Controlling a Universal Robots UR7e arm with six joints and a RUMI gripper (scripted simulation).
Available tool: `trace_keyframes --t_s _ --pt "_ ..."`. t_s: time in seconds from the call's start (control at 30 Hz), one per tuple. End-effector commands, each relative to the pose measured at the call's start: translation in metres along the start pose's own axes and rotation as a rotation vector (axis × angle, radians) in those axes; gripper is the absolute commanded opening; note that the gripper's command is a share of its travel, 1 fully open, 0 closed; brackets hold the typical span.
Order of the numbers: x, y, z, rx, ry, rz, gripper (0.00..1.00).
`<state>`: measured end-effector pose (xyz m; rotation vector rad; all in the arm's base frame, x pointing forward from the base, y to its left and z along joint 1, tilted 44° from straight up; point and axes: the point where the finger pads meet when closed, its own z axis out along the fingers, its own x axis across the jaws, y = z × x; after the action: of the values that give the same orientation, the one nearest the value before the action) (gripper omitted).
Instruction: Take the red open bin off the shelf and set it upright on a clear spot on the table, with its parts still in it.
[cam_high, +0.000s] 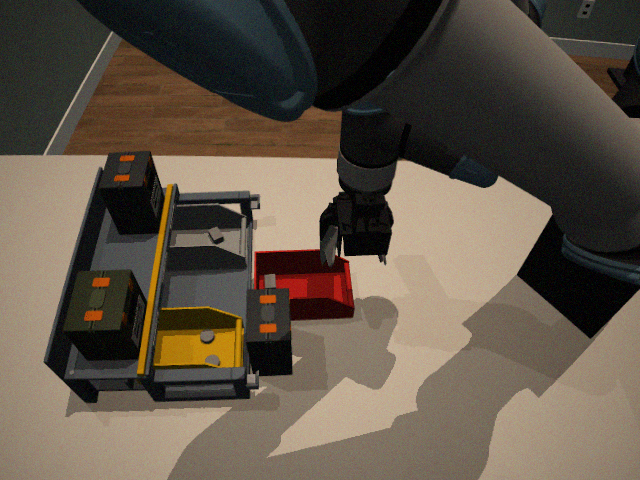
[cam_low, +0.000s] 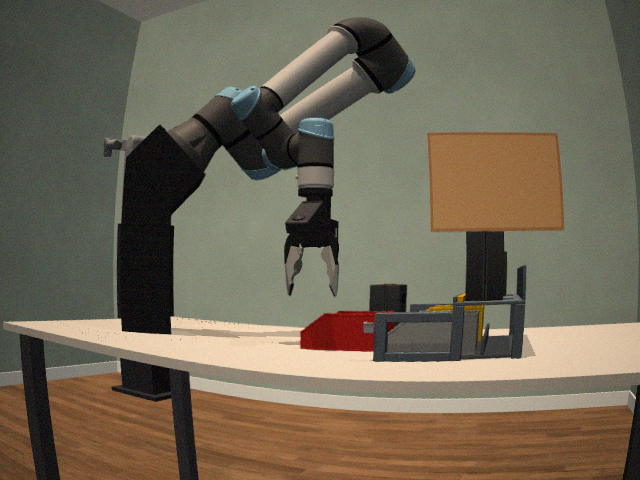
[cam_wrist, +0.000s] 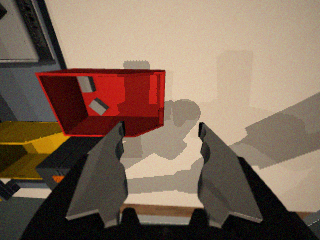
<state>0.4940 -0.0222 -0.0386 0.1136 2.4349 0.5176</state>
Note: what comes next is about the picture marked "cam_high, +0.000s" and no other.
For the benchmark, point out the dark grey metal shelf rack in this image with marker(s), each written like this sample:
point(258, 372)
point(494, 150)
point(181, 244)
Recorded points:
point(100, 247)

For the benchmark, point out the yellow flat bar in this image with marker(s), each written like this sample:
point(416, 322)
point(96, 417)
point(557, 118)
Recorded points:
point(154, 283)

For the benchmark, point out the yellow open bin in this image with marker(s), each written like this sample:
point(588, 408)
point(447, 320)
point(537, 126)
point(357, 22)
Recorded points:
point(179, 341)

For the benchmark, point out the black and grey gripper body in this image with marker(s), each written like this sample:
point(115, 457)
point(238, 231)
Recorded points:
point(362, 237)

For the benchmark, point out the red bin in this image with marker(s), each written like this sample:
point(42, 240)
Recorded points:
point(316, 291)

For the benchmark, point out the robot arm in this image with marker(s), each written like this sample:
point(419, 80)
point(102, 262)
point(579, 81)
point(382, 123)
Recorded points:
point(477, 75)

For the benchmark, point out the grey metal disc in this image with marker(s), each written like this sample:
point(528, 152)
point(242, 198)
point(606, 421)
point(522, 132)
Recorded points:
point(207, 336)
point(213, 359)

